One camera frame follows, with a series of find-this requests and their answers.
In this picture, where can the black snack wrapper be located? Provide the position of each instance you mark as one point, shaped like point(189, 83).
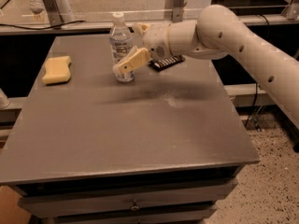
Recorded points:
point(163, 64)

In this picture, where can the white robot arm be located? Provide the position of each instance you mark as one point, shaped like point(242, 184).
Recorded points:
point(216, 33)

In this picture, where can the white pipe left edge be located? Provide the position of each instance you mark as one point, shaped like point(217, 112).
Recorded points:
point(4, 102)

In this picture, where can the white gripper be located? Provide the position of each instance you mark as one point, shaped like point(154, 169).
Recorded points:
point(156, 40)

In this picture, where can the clear plastic water bottle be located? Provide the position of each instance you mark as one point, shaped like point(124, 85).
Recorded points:
point(119, 37)

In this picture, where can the yellow sponge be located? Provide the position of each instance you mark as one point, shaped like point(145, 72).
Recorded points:
point(57, 70)

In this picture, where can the metal frame post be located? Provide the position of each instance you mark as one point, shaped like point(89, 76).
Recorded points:
point(174, 9)

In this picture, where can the metal drawer knob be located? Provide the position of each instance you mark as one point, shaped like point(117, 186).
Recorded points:
point(134, 207)

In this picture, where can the grey drawer cabinet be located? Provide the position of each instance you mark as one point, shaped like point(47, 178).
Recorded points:
point(83, 152)

